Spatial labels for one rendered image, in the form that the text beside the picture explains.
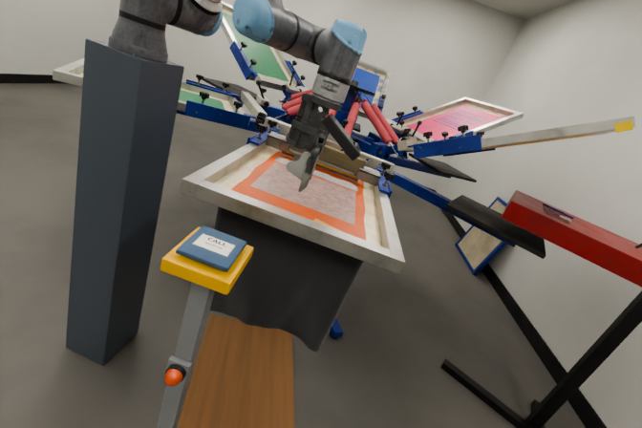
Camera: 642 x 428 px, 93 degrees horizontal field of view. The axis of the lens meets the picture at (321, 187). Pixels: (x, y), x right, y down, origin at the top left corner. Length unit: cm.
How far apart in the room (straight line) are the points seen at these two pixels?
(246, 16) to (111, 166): 69
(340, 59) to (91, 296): 121
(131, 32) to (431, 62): 487
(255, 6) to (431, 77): 500
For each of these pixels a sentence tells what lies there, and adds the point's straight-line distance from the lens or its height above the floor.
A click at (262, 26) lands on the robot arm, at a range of 62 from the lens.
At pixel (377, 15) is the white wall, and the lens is 549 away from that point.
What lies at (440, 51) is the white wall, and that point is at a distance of 556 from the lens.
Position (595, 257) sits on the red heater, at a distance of 165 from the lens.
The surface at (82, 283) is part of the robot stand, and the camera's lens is 145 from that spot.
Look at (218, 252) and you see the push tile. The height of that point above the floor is 97.
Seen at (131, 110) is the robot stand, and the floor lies 106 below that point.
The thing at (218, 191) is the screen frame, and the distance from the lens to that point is 79.
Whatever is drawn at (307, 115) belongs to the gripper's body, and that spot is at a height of 124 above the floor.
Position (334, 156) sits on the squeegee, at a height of 103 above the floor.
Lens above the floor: 133
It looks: 20 degrees down
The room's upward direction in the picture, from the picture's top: 21 degrees clockwise
